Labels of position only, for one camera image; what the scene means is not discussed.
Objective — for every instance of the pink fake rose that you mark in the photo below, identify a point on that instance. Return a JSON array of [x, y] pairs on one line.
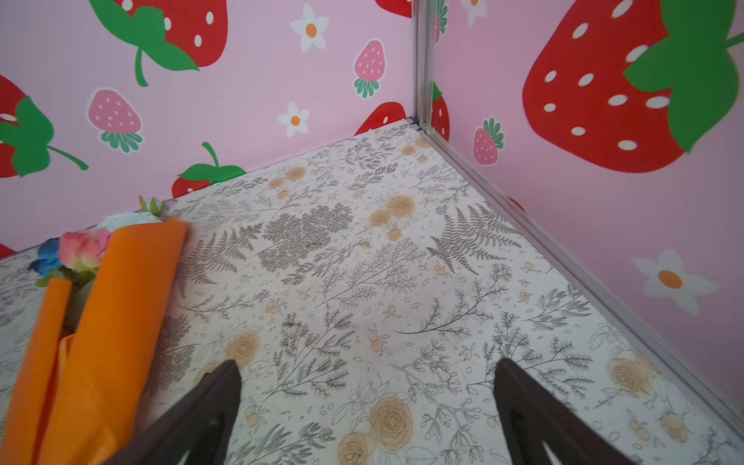
[[81, 255]]

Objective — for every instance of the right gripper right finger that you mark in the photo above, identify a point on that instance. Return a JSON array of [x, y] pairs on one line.
[[536, 424]]

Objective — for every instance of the blue fake rose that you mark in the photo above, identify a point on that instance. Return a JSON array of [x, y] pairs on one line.
[[48, 258]]

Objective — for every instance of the white fake rose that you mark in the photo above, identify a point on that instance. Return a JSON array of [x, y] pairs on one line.
[[152, 210]]

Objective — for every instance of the orange wrapping paper sheet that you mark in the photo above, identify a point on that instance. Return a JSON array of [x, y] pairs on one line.
[[76, 398]]

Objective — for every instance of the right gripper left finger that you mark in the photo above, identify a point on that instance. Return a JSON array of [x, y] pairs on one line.
[[196, 430]]

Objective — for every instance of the right corner aluminium post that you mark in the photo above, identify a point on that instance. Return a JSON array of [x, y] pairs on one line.
[[424, 15]]

